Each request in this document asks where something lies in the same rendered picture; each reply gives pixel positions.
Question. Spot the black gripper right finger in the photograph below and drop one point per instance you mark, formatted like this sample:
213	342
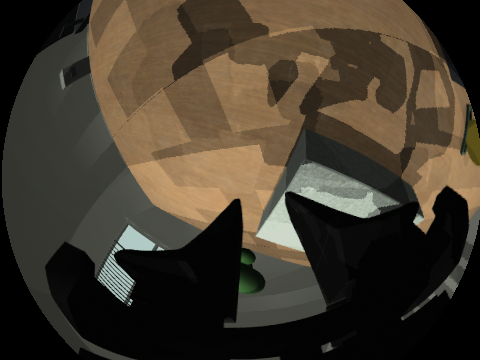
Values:
338	245

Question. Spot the dark green rectangular frame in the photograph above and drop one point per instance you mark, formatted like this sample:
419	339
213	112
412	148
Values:
469	118

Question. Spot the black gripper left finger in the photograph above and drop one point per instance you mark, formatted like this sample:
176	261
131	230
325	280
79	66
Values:
209	265

